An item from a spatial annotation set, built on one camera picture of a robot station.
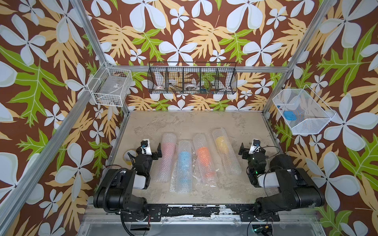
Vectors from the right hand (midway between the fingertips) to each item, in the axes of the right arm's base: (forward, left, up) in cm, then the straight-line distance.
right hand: (249, 144), depth 90 cm
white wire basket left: (+25, +85, +26) cm, 92 cm away
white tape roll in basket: (+34, +36, +18) cm, 53 cm away
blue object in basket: (+8, -20, +17) cm, 27 cm away
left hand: (0, +61, +2) cm, 61 cm away
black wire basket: (+37, +36, +23) cm, 57 cm away
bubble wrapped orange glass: (-17, +28, -3) cm, 32 cm away
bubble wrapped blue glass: (-21, +42, -2) cm, 47 cm away
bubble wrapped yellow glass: (-4, +14, -1) cm, 14 cm away
